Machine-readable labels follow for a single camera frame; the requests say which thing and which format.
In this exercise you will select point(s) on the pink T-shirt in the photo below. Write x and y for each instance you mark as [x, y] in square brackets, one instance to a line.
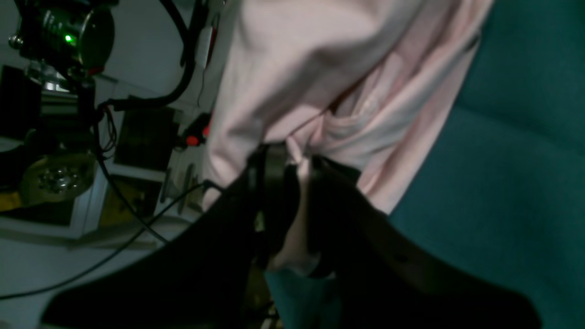
[365, 83]

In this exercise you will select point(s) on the teal table cloth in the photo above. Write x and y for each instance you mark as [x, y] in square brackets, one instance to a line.
[500, 197]

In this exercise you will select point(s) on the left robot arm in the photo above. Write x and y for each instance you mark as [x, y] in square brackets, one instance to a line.
[66, 43]

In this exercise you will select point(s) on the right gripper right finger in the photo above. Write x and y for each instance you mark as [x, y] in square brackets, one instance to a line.
[402, 274]

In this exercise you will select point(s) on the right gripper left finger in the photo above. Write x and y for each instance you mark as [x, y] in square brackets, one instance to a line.
[199, 279]

